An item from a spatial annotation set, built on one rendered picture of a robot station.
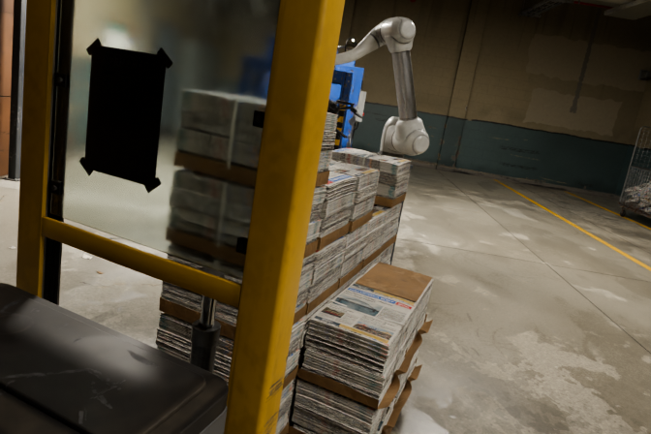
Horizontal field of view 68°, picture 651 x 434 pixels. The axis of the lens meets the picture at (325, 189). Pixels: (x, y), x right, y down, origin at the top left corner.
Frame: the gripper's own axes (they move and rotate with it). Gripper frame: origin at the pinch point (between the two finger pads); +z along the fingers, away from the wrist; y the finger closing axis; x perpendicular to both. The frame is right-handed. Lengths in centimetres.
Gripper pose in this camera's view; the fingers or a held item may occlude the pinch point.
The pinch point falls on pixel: (352, 126)
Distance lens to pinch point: 261.6
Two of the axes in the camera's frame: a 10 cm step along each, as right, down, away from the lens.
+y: -5.5, 7.6, 3.4
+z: 7.3, 6.4, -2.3
